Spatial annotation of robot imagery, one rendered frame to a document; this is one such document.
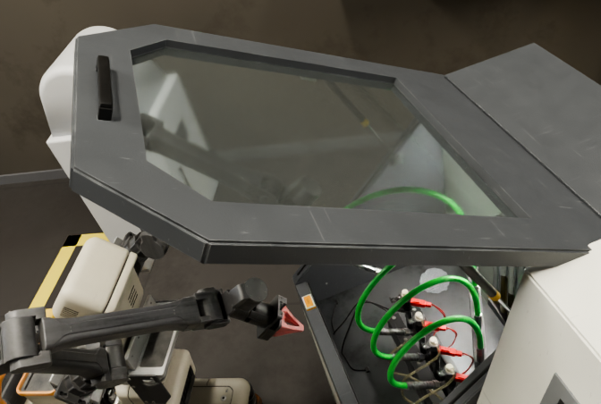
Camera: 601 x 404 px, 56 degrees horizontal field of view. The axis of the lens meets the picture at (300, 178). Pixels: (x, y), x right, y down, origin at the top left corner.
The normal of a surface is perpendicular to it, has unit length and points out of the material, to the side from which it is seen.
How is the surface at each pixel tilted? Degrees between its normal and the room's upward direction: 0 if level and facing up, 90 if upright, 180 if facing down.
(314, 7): 90
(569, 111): 0
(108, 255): 42
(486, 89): 0
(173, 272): 0
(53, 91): 90
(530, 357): 76
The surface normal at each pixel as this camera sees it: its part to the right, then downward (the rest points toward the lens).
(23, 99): -0.11, 0.67
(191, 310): 0.47, -0.53
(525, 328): -0.96, 0.16
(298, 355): -0.21, -0.74
